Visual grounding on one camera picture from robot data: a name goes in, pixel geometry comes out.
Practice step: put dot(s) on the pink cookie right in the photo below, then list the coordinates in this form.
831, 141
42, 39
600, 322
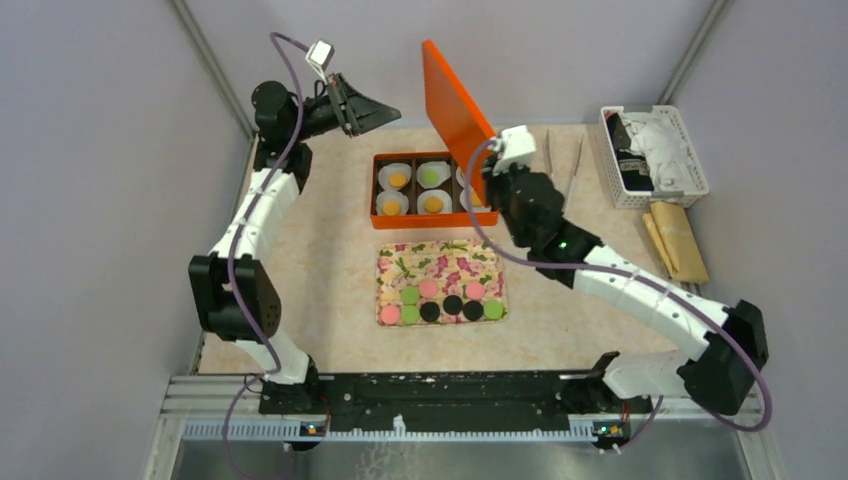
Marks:
475, 291

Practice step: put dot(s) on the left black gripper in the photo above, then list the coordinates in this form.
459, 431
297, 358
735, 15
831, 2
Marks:
359, 113

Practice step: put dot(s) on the green cookie middle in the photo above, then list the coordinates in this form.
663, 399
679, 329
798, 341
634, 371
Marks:
410, 296

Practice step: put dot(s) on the green cookie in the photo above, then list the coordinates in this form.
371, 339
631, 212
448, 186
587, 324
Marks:
430, 178
410, 296
493, 310
410, 315

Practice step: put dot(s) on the pink cookie middle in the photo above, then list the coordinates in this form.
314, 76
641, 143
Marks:
428, 288

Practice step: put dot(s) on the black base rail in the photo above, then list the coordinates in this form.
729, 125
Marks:
449, 402

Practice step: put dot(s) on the white paper cup two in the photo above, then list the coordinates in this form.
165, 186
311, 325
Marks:
442, 167

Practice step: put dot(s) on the black item in basket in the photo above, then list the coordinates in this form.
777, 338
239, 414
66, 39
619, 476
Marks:
633, 166

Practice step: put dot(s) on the white plastic basket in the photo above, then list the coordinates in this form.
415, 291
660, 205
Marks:
623, 198

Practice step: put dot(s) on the white cloth in basket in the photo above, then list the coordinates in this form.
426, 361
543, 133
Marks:
654, 137

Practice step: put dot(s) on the black cookie left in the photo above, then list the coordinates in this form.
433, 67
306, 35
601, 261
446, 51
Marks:
430, 312

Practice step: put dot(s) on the green cookie top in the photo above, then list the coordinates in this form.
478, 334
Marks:
430, 178

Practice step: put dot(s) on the pink cookie bottom left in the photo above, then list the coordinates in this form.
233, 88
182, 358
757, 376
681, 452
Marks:
390, 315

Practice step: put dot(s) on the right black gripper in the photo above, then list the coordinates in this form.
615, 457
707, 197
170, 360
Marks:
493, 174

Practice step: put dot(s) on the black cookie right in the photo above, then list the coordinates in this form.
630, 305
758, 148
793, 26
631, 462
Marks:
473, 311

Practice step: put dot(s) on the orange cookie one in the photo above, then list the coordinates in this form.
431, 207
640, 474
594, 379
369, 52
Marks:
397, 180

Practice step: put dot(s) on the orange cookie five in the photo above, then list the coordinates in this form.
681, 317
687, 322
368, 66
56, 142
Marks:
391, 208

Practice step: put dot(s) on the floral tray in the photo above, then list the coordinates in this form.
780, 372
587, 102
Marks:
452, 264

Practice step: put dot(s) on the orange cookie box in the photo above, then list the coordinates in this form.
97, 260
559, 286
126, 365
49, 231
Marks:
413, 220

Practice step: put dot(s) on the black cookie middle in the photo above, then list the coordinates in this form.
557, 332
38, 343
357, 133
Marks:
453, 305

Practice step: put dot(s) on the orange cookie two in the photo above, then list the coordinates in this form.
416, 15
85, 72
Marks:
433, 205

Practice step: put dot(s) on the black cookie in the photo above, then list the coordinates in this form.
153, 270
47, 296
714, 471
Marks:
473, 311
430, 312
453, 305

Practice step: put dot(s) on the pink cookie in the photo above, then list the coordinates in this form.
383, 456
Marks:
428, 288
390, 315
475, 291

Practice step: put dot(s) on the tan paper bag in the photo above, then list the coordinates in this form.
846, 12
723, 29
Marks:
670, 231

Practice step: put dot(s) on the white paper cup six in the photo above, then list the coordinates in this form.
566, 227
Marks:
466, 205

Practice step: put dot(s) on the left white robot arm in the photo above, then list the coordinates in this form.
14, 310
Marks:
233, 294

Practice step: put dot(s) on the white paper cup four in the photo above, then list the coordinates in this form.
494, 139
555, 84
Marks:
394, 195

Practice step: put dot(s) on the white paper cup five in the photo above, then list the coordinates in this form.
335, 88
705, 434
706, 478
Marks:
443, 195

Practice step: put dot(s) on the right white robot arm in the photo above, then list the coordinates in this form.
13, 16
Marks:
720, 349

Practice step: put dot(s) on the white paper cup one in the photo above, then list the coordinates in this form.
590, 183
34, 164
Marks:
385, 170

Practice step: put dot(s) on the green cookie bottom left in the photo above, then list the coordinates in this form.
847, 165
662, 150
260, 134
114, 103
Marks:
410, 315

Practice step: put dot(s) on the green cookie bottom right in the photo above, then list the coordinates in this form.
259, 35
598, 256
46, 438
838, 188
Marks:
493, 310

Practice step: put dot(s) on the orange box lid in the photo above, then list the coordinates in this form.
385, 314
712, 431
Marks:
454, 114

